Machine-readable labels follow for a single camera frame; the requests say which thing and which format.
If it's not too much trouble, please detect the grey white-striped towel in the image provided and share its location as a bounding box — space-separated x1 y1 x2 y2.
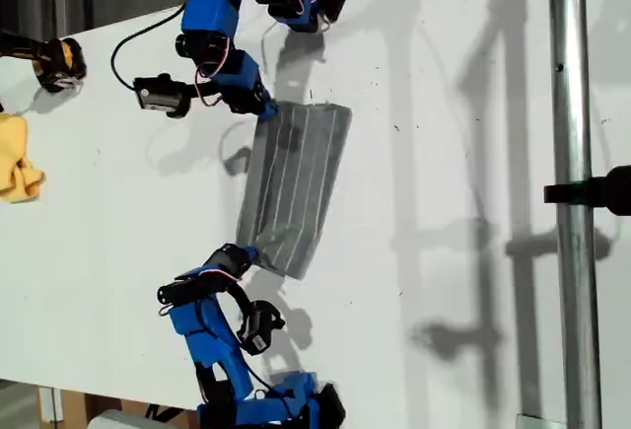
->
234 101 354 282

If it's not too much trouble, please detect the white container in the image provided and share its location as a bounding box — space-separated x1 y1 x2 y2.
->
87 408 149 429

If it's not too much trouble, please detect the brown cardboard box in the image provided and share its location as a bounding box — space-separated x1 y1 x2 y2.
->
61 389 198 429

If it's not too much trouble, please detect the white table leg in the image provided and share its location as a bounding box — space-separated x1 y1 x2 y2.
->
37 386 64 423

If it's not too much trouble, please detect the yellow cloth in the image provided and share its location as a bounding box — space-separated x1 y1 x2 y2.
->
0 111 46 204

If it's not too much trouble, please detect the black clamp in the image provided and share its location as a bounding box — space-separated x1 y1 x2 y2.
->
543 165 631 217

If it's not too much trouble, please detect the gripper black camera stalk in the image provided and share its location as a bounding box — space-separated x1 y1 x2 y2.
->
220 278 256 320
184 80 226 101

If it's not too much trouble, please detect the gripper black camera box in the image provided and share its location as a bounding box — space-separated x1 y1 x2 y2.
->
132 72 193 120
235 299 288 357

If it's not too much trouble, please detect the gripper black camera cable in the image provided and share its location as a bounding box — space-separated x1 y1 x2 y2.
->
109 3 188 91

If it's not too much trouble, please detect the steel post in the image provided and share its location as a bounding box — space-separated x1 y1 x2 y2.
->
546 0 604 429

